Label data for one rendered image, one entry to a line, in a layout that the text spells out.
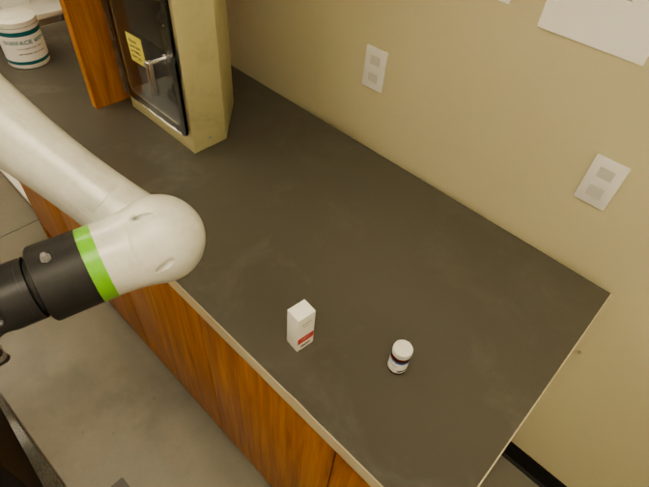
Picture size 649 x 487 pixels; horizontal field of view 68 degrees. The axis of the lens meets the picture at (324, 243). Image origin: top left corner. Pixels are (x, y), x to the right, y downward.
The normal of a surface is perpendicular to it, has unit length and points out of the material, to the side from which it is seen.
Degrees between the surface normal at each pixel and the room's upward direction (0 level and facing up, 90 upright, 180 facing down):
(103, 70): 90
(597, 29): 90
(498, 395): 0
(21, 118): 40
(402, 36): 90
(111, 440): 0
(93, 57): 90
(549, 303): 0
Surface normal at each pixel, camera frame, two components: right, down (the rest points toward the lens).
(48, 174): 0.19, 0.24
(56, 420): 0.07, -0.68
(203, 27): 0.72, 0.54
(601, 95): -0.69, 0.49
